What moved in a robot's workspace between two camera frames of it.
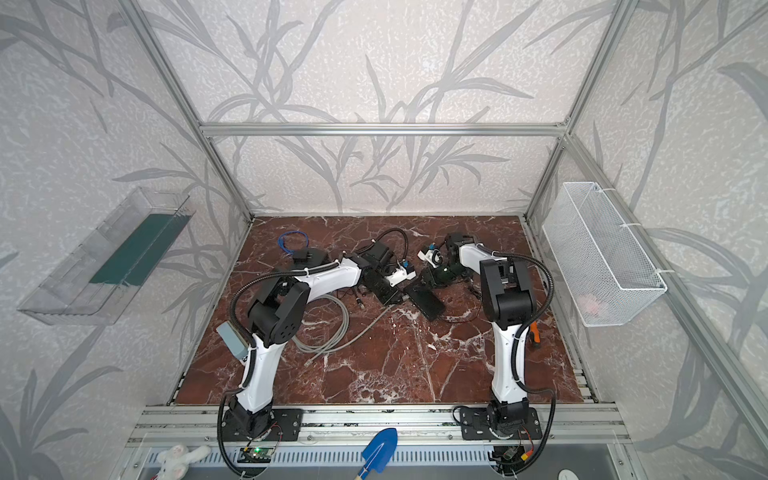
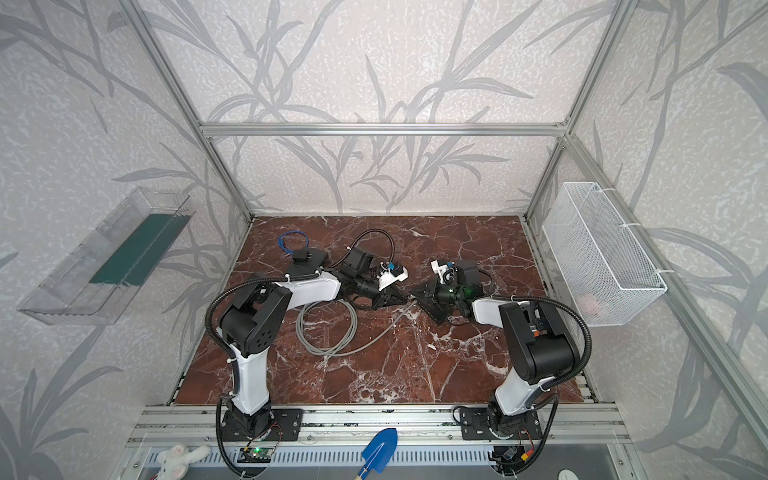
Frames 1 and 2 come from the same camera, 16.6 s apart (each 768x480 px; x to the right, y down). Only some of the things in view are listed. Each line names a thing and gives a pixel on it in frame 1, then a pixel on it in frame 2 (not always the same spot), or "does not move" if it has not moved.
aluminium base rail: (412, 426) does not move
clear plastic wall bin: (88, 290) does not move
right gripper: (438, 276) → (438, 297)
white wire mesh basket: (604, 274) does not move
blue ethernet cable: (281, 237) does not move
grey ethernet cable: (326, 321) → (337, 352)
